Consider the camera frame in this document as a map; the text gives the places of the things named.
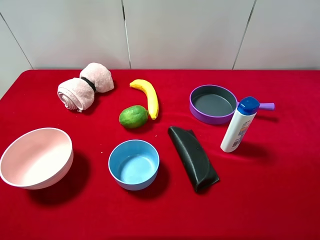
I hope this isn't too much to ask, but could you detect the white bottle blue cap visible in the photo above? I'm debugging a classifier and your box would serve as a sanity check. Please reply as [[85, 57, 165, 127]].
[[220, 96, 260, 153]]

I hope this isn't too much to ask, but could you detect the yellow banana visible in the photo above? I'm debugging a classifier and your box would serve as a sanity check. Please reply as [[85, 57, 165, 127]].
[[129, 79, 159, 120]]

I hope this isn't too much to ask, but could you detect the green lime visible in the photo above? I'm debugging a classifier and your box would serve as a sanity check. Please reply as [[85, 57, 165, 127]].
[[118, 105, 149, 129]]

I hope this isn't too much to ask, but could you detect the blue bowl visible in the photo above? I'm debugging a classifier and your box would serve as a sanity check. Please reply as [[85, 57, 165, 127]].
[[108, 139, 160, 191]]

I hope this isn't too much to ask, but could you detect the purple toy frying pan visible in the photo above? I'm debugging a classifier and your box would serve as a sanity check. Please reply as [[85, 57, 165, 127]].
[[189, 84, 275, 125]]

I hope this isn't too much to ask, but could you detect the black glasses case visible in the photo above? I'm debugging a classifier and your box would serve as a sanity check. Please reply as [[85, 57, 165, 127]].
[[168, 126, 220, 193]]

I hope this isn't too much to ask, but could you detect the rolled pink towel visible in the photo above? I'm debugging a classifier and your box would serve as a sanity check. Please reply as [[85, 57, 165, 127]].
[[57, 62, 114, 112]]

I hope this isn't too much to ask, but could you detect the pink bowl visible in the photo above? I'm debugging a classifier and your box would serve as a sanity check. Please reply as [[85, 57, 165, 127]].
[[0, 127, 74, 190]]

